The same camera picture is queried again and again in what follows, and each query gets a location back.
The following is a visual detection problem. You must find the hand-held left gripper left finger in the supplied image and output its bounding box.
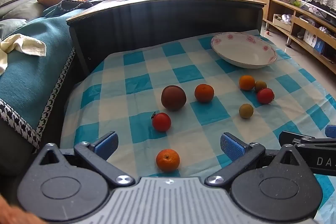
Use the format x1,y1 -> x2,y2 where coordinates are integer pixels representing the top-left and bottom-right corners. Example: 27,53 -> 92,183
34,131 -> 135,187

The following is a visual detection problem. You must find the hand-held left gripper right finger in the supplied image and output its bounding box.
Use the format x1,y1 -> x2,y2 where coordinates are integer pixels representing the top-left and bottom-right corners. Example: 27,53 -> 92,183
205,132 -> 307,187

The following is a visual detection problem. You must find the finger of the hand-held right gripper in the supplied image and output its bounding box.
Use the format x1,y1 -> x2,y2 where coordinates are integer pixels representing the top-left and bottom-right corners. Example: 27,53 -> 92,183
325,124 -> 336,138
279,131 -> 316,146

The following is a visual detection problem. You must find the brown longan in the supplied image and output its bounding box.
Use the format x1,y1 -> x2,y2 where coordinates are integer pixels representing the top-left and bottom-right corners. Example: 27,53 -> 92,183
254,81 -> 267,93
239,103 -> 254,119

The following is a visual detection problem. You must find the red cherry tomato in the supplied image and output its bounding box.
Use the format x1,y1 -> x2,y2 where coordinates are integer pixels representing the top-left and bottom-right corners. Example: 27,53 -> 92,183
257,88 -> 275,104
151,112 -> 172,132

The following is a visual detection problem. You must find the orange mandarin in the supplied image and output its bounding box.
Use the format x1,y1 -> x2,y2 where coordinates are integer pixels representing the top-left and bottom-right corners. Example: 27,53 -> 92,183
194,84 -> 215,103
156,149 -> 181,172
239,75 -> 256,91

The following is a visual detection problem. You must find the dark purple round fruit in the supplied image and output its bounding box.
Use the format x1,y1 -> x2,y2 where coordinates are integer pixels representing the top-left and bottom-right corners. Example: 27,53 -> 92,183
161,85 -> 187,111

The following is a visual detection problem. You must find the white floral bowl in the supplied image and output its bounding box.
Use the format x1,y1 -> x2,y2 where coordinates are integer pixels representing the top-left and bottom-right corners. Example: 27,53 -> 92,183
210,32 -> 278,69

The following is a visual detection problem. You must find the person's left hand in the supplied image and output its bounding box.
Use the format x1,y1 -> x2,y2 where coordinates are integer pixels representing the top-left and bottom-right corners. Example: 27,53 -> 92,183
0,197 -> 42,224

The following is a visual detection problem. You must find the blue white carton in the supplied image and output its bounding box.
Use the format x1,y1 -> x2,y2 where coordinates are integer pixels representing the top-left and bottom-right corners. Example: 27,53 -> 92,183
304,30 -> 326,53

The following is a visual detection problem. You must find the teal blanket houndstooth border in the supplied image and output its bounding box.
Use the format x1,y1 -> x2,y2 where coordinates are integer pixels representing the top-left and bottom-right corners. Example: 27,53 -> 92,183
0,6 -> 88,151

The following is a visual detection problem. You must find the blue white checked tablecloth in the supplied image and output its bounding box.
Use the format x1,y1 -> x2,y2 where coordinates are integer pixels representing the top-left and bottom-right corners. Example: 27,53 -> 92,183
60,29 -> 336,224

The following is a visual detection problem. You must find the wooden media cabinet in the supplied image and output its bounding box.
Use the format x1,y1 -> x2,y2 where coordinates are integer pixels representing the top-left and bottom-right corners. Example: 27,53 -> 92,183
247,0 -> 336,73

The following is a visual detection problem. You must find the cream towel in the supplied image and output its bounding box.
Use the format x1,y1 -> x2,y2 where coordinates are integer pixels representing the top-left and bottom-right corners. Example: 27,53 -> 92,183
0,33 -> 47,75

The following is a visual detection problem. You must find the dark knitted cloth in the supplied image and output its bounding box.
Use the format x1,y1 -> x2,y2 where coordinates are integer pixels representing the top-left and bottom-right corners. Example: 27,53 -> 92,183
59,0 -> 94,11

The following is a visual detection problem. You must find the grey leather sofa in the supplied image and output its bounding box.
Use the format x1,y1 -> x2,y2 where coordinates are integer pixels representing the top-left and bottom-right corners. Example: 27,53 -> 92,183
0,0 -> 79,39

